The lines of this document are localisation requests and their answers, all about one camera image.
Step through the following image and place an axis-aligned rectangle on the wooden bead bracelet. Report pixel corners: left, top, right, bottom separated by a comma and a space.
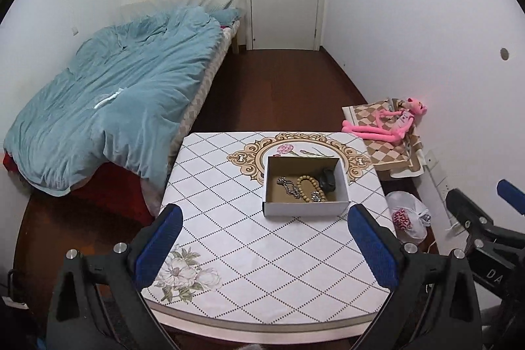
295, 174, 325, 204

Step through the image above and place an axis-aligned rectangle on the black smart band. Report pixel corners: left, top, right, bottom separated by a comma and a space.
319, 168, 336, 194

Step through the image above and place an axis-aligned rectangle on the white cardboard box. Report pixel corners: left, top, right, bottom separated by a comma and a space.
262, 155, 350, 217

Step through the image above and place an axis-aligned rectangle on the silver chain necklace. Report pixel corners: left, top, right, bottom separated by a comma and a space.
276, 176, 303, 198

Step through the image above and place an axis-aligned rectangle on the white plastic bag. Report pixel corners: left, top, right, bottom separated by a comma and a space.
386, 191, 431, 244

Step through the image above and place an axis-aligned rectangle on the bed mattress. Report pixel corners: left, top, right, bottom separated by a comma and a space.
140, 19, 241, 217

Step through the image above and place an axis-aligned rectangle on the patterned tablecloth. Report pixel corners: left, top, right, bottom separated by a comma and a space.
142, 132, 391, 327

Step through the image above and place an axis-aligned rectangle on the checkered cushion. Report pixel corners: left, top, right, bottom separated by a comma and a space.
342, 98, 427, 179

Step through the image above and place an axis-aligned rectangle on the pink panther plush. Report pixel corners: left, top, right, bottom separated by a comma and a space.
342, 98, 427, 145

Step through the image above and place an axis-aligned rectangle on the teal blanket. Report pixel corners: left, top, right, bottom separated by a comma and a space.
4, 7, 240, 196

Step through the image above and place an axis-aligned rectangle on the white charger cable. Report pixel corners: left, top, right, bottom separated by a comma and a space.
426, 219, 465, 254

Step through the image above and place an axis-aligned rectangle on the wall socket strip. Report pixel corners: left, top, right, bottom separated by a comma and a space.
420, 150, 450, 230

